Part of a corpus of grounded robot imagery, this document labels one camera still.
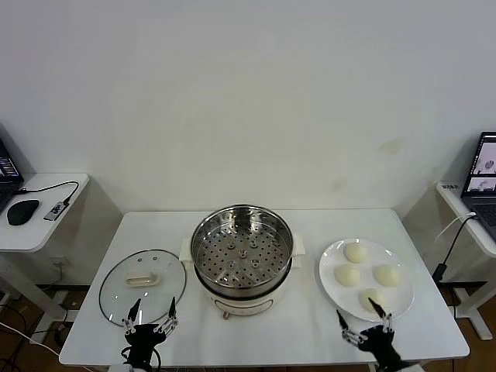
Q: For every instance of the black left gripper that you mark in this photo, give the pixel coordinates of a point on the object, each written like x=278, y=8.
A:
x=143, y=339

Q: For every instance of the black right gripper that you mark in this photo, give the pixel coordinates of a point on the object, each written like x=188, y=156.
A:
x=377, y=343

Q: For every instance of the white steamed baozi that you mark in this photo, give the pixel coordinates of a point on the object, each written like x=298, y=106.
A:
x=347, y=275
x=386, y=275
x=368, y=302
x=355, y=252

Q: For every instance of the round glass pot lid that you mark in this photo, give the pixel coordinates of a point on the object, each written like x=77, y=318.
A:
x=164, y=267

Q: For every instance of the perforated steel steamer basket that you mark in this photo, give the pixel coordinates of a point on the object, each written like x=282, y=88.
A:
x=217, y=248

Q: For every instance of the large white round plate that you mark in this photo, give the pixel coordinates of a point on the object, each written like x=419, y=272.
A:
x=333, y=288

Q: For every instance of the cream electric cooking pot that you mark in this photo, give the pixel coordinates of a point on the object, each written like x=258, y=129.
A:
x=244, y=304

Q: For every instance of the small grey usb hub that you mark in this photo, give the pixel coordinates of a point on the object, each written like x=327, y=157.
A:
x=56, y=211

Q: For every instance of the white side table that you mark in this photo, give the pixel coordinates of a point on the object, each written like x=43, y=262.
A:
x=453, y=201
x=35, y=232

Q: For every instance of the black computer mouse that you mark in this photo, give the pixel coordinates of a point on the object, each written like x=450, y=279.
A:
x=22, y=211

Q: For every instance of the black laptop dark screen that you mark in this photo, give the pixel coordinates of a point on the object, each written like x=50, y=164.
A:
x=5, y=186

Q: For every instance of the white wall socket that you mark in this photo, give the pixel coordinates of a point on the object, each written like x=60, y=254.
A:
x=60, y=263

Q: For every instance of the grey laptop with camera views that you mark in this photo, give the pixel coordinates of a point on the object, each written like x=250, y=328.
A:
x=484, y=209

